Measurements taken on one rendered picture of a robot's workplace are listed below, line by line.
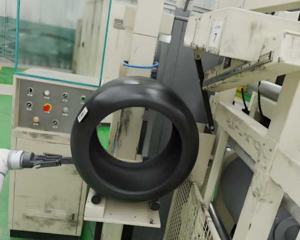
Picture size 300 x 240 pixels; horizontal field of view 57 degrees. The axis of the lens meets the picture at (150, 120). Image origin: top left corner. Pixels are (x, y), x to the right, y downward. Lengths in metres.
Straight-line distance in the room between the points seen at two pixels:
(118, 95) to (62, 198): 1.27
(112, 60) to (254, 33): 3.84
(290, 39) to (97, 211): 1.05
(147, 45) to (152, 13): 0.16
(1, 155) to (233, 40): 1.07
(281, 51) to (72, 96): 1.42
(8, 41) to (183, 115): 9.29
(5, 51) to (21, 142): 8.27
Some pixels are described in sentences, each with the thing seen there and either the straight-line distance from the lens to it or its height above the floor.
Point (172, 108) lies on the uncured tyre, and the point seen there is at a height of 1.39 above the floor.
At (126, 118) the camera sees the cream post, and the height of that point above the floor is 1.20.
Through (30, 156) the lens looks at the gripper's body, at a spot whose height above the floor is 1.04.
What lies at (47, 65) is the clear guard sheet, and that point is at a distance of 1.93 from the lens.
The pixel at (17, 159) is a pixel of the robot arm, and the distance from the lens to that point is 1.39.
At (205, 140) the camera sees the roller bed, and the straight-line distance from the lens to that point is 1.58.
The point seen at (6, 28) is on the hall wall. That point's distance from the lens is 10.18.
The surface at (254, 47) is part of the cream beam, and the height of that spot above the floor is 1.68.
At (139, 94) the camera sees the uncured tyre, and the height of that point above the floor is 1.43.
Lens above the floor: 1.66
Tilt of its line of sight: 17 degrees down
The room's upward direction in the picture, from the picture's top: 11 degrees clockwise
